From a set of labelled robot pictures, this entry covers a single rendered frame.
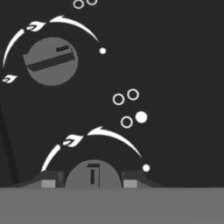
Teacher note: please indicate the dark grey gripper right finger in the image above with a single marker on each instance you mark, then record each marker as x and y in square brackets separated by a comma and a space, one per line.
[131, 178]

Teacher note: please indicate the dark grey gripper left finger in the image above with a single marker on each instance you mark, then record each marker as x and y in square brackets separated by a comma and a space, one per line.
[49, 178]

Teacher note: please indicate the black hob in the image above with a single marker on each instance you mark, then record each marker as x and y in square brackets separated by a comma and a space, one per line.
[163, 81]

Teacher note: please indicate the grey round hob knob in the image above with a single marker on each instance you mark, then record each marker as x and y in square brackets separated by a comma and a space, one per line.
[50, 60]
[92, 175]

